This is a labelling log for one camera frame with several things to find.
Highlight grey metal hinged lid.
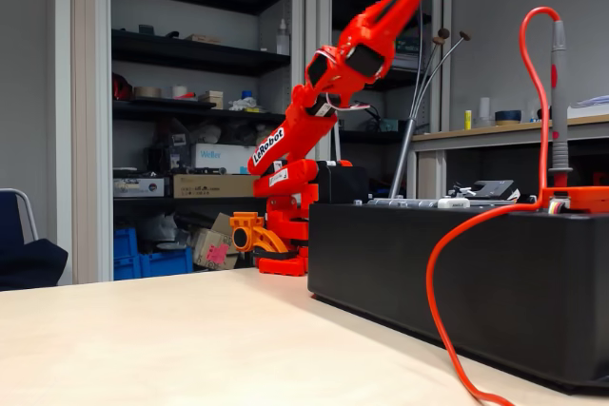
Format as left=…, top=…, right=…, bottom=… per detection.
left=354, top=181, right=480, bottom=210

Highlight grey test probe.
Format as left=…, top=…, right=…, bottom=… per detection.
left=546, top=19, right=575, bottom=188

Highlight red probe cable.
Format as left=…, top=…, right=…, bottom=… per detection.
left=424, top=6, right=562, bottom=406

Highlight stack of books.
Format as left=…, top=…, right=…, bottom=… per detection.
left=394, top=37, right=422, bottom=69

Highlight grey cabinet black shelves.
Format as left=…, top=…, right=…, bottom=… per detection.
left=304, top=0, right=453, bottom=207
left=70, top=0, right=310, bottom=284

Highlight clear plastic bottle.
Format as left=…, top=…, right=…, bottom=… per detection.
left=276, top=18, right=290, bottom=56

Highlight grey stand brown-tipped stems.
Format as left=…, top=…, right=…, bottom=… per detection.
left=387, top=0, right=473, bottom=201

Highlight white rounded object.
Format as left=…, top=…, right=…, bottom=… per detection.
left=255, top=124, right=277, bottom=148

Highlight white cup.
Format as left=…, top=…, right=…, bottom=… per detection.
left=477, top=96, right=494, bottom=127

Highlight white rag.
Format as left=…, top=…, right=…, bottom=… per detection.
left=227, top=96, right=261, bottom=113

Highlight small wooden box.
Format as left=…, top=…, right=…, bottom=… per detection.
left=198, top=89, right=225, bottom=110

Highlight sideboard with wooden top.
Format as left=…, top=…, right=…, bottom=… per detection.
left=408, top=113, right=609, bottom=205

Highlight white Weller box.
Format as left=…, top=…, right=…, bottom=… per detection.
left=189, top=143, right=256, bottom=175

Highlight long brown cardboard box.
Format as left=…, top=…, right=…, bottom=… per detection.
left=172, top=173, right=261, bottom=200

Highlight orange printed part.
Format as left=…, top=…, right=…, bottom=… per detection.
left=229, top=212, right=290, bottom=255

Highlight stack of papers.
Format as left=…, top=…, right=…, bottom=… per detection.
left=568, top=94, right=609, bottom=118

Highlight small cardboard box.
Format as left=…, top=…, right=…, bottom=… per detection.
left=211, top=212, right=235, bottom=236

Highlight multicolour ribbon connector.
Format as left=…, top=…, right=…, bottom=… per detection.
left=546, top=192, right=571, bottom=216

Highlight cardboard box pink sticker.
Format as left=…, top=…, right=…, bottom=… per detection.
left=192, top=227, right=239, bottom=271

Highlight red tool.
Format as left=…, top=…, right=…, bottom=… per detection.
left=112, top=72, right=134, bottom=102

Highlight grey printed carton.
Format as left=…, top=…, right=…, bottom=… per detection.
left=112, top=177, right=167, bottom=199

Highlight black task box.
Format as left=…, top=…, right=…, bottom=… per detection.
left=306, top=161, right=609, bottom=396

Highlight blue plastic crate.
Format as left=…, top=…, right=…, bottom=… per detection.
left=112, top=227, right=142, bottom=281
left=137, top=247, right=194, bottom=279

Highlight black cable bracket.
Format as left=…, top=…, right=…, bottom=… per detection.
left=470, top=179, right=521, bottom=203

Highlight blue chair metal frame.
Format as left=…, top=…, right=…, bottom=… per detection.
left=0, top=186, right=42, bottom=248

